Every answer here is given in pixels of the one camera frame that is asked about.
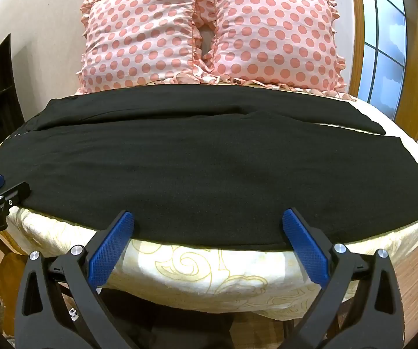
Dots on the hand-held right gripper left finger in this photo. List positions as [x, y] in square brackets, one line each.
[111, 247]

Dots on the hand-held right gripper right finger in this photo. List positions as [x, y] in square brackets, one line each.
[305, 249]

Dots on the black pants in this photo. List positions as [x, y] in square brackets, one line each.
[194, 167]

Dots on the bed with cream patterned sheet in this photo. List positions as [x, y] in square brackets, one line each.
[201, 276]

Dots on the pink polka-dot ruffled pillow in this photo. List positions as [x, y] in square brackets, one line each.
[136, 32]
[270, 32]

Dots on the wooden framed window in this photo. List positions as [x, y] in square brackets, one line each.
[383, 43]

